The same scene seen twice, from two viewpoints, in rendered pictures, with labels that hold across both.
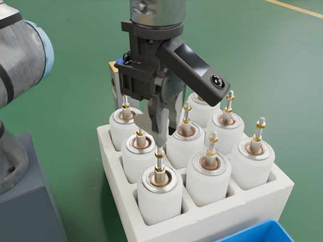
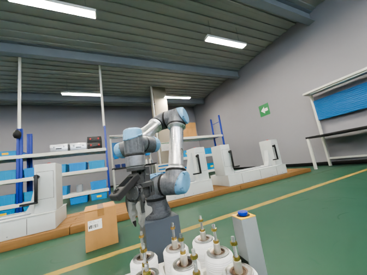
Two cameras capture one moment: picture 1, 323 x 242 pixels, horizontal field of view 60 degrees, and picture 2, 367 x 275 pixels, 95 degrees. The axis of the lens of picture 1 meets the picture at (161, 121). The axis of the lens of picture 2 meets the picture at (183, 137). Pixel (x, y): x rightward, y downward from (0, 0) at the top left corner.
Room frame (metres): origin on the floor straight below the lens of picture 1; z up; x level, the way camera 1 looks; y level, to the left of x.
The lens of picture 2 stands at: (0.63, -0.64, 0.56)
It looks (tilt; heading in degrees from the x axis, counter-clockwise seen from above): 9 degrees up; 94
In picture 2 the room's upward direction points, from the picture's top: 9 degrees counter-clockwise
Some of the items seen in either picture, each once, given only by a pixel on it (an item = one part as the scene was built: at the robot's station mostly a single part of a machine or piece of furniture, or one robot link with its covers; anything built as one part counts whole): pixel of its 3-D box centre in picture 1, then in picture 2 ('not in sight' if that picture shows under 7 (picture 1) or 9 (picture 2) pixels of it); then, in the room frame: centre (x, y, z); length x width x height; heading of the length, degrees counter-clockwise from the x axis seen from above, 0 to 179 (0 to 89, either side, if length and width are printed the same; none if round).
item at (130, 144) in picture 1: (141, 143); (175, 247); (0.49, 0.05, 0.25); 0.08 x 0.08 x 0.01
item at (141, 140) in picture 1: (141, 139); (175, 244); (0.49, 0.05, 0.26); 0.02 x 0.02 x 0.03
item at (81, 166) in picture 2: not in sight; (79, 167); (-2.53, 3.64, 0.89); 0.50 x 0.38 x 0.21; 118
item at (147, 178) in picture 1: (159, 178); (143, 257); (0.39, 0.00, 0.25); 0.08 x 0.08 x 0.01
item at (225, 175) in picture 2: not in sight; (246, 160); (1.60, 2.94, 0.45); 1.51 x 0.57 x 0.74; 29
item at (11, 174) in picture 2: not in sight; (10, 175); (-3.73, 2.97, 0.89); 0.50 x 0.38 x 0.21; 120
